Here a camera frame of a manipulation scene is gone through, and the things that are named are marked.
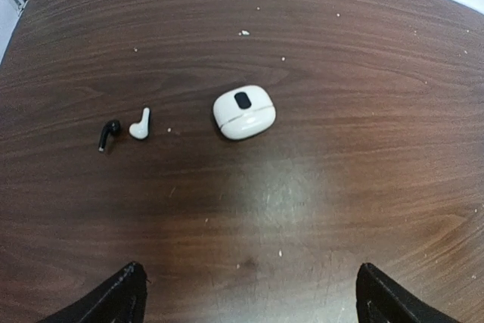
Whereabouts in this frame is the white wireless earbud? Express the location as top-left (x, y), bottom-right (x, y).
top-left (129, 107), bottom-right (150, 140)

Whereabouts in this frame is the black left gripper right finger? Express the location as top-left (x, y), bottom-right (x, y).
top-left (355, 262), bottom-right (458, 323)

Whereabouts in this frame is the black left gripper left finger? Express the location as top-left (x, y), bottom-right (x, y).
top-left (42, 262), bottom-right (147, 322)

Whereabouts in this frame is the black wireless earbud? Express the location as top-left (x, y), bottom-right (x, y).
top-left (98, 120), bottom-right (122, 152)

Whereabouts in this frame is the white earbud charging case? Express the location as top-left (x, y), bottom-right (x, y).
top-left (213, 85), bottom-right (277, 141)

